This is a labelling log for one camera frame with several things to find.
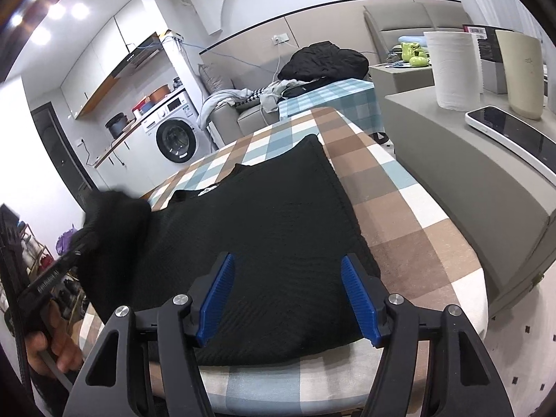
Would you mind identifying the black knit sweater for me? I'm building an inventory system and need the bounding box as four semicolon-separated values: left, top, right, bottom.
77;134;380;366

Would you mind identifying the white grey clothes pile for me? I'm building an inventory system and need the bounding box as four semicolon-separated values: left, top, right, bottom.
197;79;307;129

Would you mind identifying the left hand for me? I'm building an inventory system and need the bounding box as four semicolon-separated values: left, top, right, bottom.
25;301;83;377

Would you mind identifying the checkered tablecloth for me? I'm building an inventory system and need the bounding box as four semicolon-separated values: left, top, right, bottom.
81;107;488;416

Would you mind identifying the purple bag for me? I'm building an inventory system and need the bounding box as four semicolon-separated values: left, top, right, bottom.
56;228;79;256

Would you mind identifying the white washing machine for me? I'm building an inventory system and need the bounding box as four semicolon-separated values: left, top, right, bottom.
140;87;214;170

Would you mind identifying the grey sofa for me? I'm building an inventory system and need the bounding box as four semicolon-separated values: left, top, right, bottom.
198;63;279;148

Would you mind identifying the grey side cabinet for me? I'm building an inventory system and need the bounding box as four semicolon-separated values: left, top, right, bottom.
381;87;555;316

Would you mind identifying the black cooking pot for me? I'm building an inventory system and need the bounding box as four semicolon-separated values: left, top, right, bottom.
105;112;128;139

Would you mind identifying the orange pot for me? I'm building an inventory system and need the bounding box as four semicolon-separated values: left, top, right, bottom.
149;85;172;104

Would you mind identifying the white smartphone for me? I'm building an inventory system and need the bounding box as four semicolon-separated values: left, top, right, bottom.
465;106;556;185

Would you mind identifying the range hood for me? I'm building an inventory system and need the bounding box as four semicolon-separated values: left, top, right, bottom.
111;33;163;79

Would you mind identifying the black jacket on sofa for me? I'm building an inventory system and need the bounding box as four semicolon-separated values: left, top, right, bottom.
278;41;369;82

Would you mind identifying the green toy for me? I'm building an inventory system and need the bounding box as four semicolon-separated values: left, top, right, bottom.
401;42;430;68

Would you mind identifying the white paper towel roll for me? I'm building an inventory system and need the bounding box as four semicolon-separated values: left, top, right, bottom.
424;31;481;112

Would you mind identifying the grey upholstered bed headboard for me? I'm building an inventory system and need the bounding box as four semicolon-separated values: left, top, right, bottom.
363;0;472;62

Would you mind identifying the beige cylindrical container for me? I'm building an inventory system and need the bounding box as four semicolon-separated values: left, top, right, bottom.
496;29;544;121

